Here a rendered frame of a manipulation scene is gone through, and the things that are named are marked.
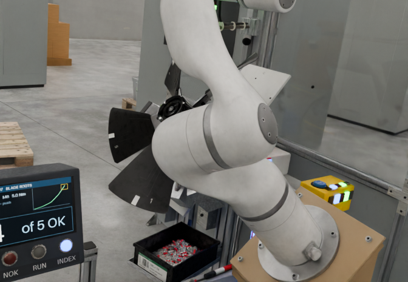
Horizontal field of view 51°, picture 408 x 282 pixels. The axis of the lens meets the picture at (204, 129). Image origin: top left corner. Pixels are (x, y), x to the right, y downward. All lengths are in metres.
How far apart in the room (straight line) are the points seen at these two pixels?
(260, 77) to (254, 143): 1.15
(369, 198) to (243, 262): 0.96
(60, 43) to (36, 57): 2.47
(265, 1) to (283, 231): 0.62
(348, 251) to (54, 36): 8.99
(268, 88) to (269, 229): 0.97
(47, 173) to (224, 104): 0.36
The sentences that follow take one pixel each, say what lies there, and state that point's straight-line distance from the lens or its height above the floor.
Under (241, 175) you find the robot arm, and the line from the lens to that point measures 0.81.
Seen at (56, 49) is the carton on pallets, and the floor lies 0.32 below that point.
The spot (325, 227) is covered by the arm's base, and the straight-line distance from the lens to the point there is 1.00.
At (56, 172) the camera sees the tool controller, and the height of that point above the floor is 1.25.
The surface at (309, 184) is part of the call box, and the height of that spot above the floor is 1.07.
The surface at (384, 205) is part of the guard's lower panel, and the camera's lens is 1.89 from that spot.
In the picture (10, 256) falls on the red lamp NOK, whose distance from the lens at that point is 0.86.
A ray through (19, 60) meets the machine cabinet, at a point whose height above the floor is 0.43.
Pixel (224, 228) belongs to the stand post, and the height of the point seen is 0.65.
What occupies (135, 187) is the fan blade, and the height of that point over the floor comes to 0.98.
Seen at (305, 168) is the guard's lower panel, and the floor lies 0.91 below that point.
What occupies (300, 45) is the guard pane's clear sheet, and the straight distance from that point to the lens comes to 2.10.
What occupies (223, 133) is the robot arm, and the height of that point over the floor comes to 1.39.
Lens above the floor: 1.58
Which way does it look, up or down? 16 degrees down
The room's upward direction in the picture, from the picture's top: 7 degrees clockwise
